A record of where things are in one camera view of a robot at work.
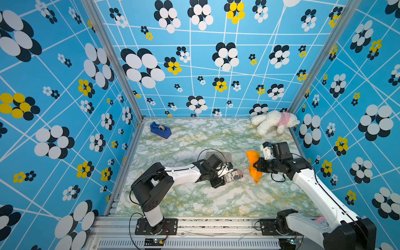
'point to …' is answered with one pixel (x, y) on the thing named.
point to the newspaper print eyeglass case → (233, 176)
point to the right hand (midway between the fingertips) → (257, 164)
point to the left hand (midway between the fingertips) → (224, 177)
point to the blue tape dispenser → (162, 130)
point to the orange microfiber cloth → (253, 157)
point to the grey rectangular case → (225, 156)
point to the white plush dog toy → (275, 119)
